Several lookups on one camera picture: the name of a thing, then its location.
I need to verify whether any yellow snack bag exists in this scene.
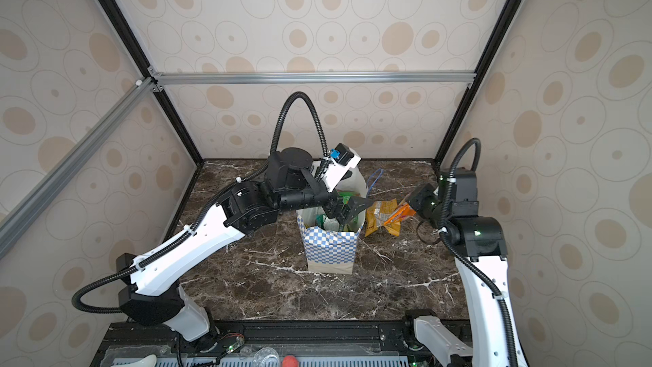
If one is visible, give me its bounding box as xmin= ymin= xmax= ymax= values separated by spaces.
xmin=365 ymin=199 xmax=401 ymax=236

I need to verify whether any blue checkered paper bag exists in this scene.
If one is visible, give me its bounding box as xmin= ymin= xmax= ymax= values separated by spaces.
xmin=296 ymin=160 xmax=387 ymax=275

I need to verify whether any green corn snack bag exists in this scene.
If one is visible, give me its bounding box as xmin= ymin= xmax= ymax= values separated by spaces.
xmin=336 ymin=190 xmax=360 ymax=205

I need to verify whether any orange Foxs candy bag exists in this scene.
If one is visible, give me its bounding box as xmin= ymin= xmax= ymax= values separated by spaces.
xmin=383 ymin=202 xmax=416 ymax=226

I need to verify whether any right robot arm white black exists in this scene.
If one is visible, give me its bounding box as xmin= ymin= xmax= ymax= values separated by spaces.
xmin=407 ymin=168 xmax=527 ymax=366

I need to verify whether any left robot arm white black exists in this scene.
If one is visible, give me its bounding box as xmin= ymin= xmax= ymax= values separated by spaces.
xmin=119 ymin=144 xmax=372 ymax=350

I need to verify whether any red emergency button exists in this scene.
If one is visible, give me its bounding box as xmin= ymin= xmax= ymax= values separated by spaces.
xmin=281 ymin=355 xmax=300 ymax=367

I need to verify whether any clear plastic cup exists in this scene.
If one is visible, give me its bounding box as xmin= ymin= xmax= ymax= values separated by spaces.
xmin=251 ymin=347 xmax=281 ymax=367

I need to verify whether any aluminium rail back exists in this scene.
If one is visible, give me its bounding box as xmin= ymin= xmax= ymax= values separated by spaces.
xmin=154 ymin=71 xmax=475 ymax=85

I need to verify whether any aluminium rail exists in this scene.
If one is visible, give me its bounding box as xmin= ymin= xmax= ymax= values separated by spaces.
xmin=1 ymin=77 xmax=154 ymax=257
xmin=154 ymin=71 xmax=475 ymax=85

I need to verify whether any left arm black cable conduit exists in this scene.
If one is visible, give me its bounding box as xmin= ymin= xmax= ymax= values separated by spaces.
xmin=70 ymin=91 xmax=329 ymax=314

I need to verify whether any black corner frame post right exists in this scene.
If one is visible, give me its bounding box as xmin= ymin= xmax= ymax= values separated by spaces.
xmin=432 ymin=0 xmax=523 ymax=170

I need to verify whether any black corner frame post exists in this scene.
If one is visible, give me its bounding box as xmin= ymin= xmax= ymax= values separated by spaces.
xmin=432 ymin=0 xmax=523 ymax=170
xmin=97 ymin=0 xmax=205 ymax=167

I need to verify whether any aluminium rail left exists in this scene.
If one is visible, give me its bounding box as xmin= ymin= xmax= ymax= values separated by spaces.
xmin=1 ymin=77 xmax=154 ymax=257

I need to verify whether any black corner frame post left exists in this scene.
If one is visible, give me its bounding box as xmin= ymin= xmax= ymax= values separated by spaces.
xmin=97 ymin=0 xmax=205 ymax=167

